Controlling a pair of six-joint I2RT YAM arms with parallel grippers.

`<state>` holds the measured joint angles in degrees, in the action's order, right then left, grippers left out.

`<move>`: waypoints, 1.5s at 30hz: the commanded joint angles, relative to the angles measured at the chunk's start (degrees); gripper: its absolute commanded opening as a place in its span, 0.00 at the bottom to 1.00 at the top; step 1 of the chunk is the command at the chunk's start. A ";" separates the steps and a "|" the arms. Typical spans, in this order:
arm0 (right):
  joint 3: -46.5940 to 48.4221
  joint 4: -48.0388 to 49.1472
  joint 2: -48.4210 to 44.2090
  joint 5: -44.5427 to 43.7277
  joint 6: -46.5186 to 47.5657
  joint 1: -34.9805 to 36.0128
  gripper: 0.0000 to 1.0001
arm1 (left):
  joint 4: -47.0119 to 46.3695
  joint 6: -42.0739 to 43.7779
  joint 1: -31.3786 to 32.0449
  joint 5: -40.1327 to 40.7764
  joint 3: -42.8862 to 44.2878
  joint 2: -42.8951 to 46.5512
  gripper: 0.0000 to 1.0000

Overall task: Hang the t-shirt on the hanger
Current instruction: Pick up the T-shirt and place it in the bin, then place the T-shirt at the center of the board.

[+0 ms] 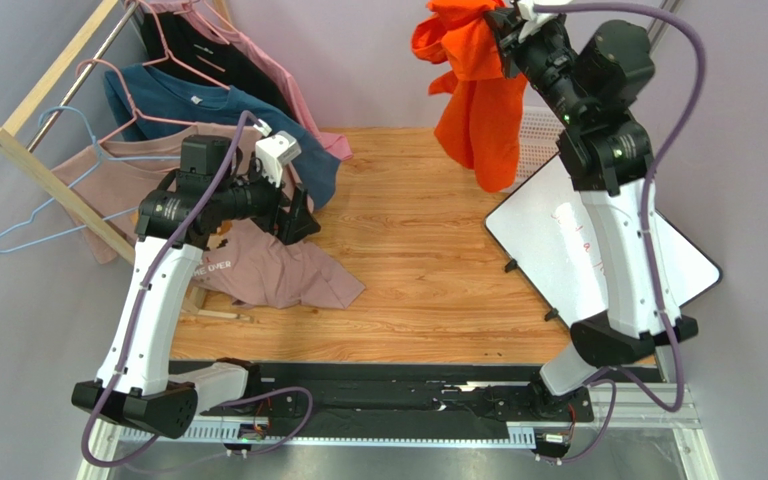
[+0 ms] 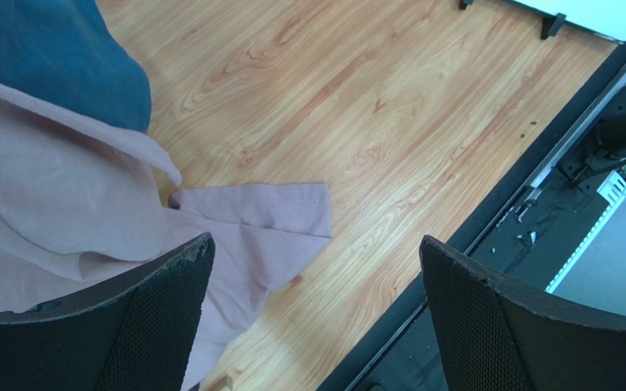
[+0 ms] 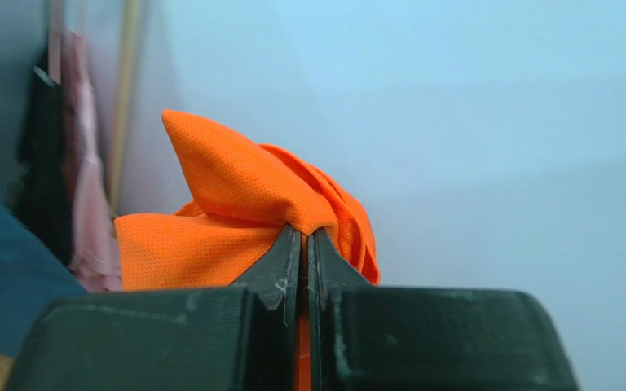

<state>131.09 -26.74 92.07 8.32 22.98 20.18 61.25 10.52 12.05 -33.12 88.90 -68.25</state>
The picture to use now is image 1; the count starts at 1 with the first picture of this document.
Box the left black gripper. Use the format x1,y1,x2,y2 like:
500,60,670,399
214,155,321,246

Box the orange t-shirt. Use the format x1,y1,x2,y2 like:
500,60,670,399
411,1,527,193

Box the light blue wire hanger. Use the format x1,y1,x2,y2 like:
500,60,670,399
0,106,180,255

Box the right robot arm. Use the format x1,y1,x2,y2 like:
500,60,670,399
484,1,699,400

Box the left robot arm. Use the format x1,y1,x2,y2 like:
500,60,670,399
71,131,320,439

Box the mauve pixel-print t-shirt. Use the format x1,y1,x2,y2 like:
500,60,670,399
52,123,365,309

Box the pink t-shirt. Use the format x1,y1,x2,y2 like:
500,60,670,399
152,1,353,161

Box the pink hanger on blue shirt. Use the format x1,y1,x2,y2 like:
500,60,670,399
75,58,232,144

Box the blue t-shirt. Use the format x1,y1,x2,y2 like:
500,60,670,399
103,64,340,210

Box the pink hanger on black shirt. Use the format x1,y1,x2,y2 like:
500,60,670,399
122,0,232,91

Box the black t-shirt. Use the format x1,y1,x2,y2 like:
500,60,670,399
140,12,295,120

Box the white plastic basket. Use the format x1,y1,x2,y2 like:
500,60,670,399
508,106,563,191

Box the whiteboard with red writing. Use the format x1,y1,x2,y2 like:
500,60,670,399
485,157,722,326

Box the metal rack rod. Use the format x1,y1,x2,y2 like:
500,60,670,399
26,1,138,152

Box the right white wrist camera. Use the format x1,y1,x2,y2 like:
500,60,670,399
514,0,573,25

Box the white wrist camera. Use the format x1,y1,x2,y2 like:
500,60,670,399
514,0,573,25
253,120,301,187

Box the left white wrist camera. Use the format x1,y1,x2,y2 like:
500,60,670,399
253,120,301,187

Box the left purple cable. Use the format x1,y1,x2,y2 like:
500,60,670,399
80,109,315,469

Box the purple cable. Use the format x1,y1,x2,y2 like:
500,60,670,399
80,109,315,469
530,1,707,465

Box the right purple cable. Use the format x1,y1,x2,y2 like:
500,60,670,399
530,1,707,465

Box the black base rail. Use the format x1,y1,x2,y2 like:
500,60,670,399
170,361,664,441

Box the wooden clothes rack frame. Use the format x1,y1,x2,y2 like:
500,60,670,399
0,0,252,322

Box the aluminium mounting frame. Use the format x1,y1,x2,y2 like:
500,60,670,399
76,382,720,480

